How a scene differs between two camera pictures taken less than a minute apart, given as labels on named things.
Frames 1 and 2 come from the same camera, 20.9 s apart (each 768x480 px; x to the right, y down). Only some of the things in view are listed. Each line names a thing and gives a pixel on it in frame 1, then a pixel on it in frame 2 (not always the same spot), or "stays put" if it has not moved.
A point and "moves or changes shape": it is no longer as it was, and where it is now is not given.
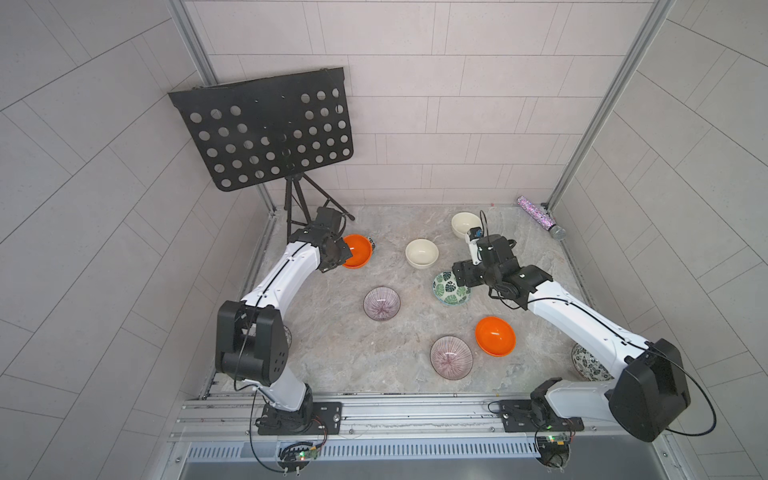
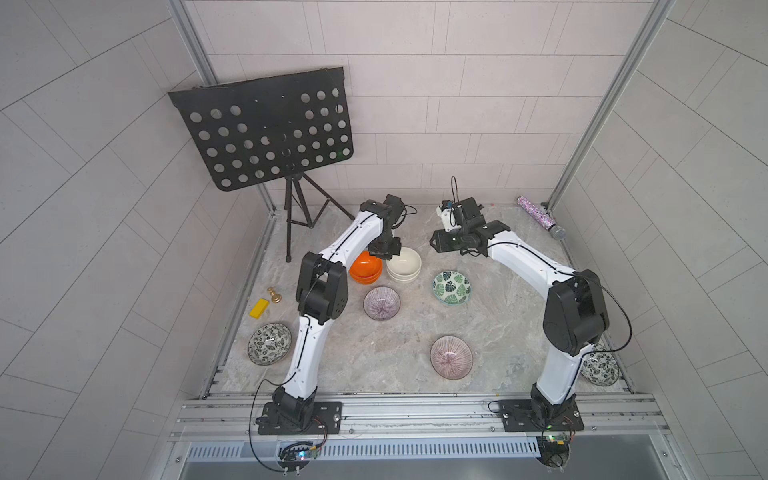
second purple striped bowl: (451, 357) stays put
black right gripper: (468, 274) -> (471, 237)
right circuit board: (553, 451) stays put
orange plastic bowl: (361, 251) moves or changes shape
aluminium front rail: (209, 418) stays put
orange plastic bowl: (495, 337) -> (365, 281)
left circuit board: (296, 456) stays put
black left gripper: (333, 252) -> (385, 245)
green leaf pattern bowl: (447, 290) stays put
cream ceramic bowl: (462, 221) moves or changes shape
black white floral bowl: (588, 365) stays put
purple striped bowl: (382, 303) stays put
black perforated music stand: (269, 128) stays put
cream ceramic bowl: (422, 253) -> (403, 279)
